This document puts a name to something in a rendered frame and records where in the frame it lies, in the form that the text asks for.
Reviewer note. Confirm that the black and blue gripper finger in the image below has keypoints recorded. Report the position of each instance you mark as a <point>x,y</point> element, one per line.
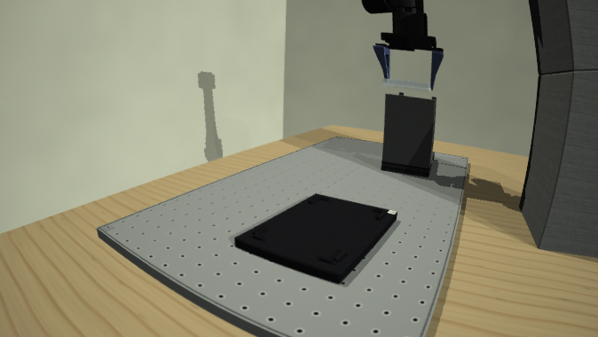
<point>383,54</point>
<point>436,58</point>

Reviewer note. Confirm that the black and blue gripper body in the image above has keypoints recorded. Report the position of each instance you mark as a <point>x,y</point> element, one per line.
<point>409,27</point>

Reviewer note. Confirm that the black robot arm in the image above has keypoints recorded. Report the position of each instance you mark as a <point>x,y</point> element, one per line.
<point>383,6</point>

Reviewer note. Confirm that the white well plate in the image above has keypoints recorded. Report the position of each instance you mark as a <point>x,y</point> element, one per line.
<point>409,85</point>

